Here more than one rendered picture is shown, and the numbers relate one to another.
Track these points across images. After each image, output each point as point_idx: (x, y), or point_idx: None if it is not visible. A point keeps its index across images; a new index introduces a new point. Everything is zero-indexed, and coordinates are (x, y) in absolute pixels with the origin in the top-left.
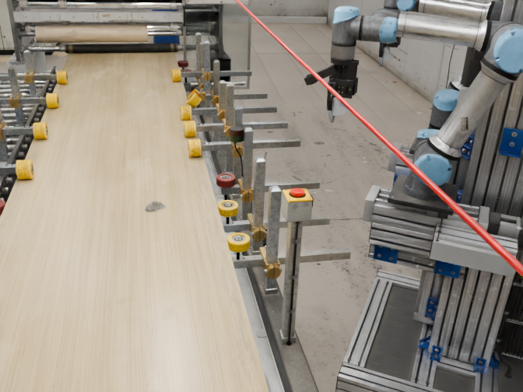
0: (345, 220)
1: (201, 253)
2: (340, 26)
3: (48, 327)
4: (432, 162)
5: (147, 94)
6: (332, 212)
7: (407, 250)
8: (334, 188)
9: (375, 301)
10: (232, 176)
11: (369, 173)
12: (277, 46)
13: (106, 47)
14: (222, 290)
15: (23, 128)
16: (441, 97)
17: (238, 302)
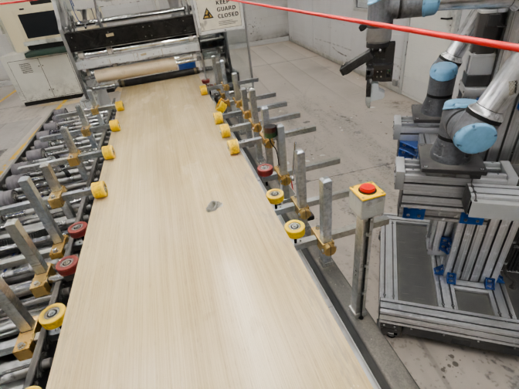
0: (340, 175)
1: (266, 247)
2: (378, 5)
3: (141, 364)
4: (478, 130)
5: (185, 108)
6: (330, 170)
7: (436, 209)
8: (325, 153)
9: (388, 239)
10: (269, 165)
11: (347, 137)
12: (261, 60)
13: (147, 78)
14: (297, 287)
15: (94, 153)
16: (439, 69)
17: (317, 299)
